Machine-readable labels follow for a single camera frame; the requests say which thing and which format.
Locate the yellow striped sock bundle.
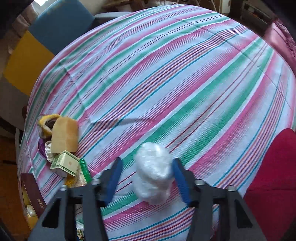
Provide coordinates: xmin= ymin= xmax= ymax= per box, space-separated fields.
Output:
xmin=37 ymin=114 xmax=61 ymax=139

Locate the green essential oil box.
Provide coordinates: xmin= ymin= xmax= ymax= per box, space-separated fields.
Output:
xmin=50 ymin=151 xmax=80 ymax=178

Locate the gold metal tin box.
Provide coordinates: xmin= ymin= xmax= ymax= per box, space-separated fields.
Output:
xmin=21 ymin=173 xmax=47 ymax=230

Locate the green yellow snack bag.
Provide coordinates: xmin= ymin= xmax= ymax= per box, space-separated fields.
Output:
xmin=65 ymin=159 xmax=92 ymax=188

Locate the grey yellow blue headboard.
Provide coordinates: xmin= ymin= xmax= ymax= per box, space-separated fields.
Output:
xmin=0 ymin=0 xmax=95 ymax=126

